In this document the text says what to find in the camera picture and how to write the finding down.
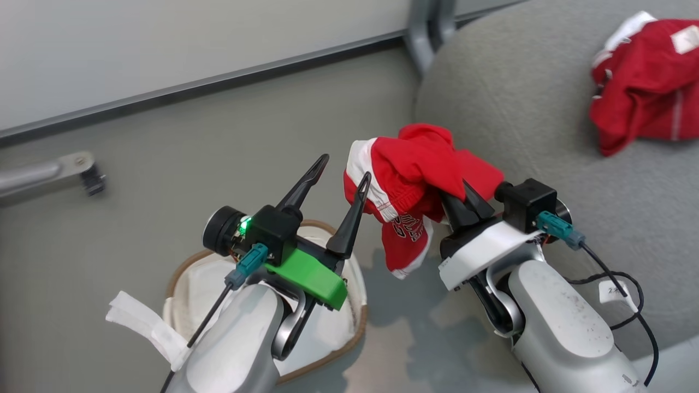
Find black cable teal plug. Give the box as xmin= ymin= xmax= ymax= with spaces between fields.
xmin=159 ymin=244 xmax=269 ymax=393
xmin=536 ymin=212 xmax=660 ymax=387

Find red jersey with lettering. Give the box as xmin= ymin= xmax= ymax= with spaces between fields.
xmin=589 ymin=11 xmax=699 ymax=157

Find white cloth strap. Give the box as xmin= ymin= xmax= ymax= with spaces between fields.
xmin=106 ymin=291 xmax=193 ymax=373

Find grey upholstered couch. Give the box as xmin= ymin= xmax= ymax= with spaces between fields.
xmin=413 ymin=0 xmax=699 ymax=361

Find black left cable teal plug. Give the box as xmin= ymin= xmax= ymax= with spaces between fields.
xmin=159 ymin=244 xmax=269 ymax=393

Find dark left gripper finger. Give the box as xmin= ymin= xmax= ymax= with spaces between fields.
xmin=276 ymin=154 xmax=330 ymax=211
xmin=327 ymin=172 xmax=372 ymax=259

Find grey partition bottom rail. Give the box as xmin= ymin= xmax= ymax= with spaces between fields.
xmin=0 ymin=0 xmax=528 ymax=148

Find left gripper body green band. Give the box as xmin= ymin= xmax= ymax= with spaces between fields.
xmin=265 ymin=237 xmax=348 ymax=311

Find black right cable teal plug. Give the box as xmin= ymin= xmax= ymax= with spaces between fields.
xmin=536 ymin=212 xmax=660 ymax=387

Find white cable label tag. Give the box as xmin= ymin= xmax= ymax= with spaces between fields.
xmin=599 ymin=280 xmax=638 ymax=313

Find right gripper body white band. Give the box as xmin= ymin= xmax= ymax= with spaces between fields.
xmin=439 ymin=217 xmax=541 ymax=291

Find white basket brown woven rim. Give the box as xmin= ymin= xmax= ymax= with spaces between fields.
xmin=164 ymin=219 xmax=369 ymax=384

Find black caster wheel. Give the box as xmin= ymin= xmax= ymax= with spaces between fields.
xmin=81 ymin=164 xmax=107 ymax=196

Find red and white shorts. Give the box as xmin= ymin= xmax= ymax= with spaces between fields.
xmin=343 ymin=123 xmax=506 ymax=280

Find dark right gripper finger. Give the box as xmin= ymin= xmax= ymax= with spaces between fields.
xmin=463 ymin=180 xmax=496 ymax=222
xmin=441 ymin=192 xmax=478 ymax=233

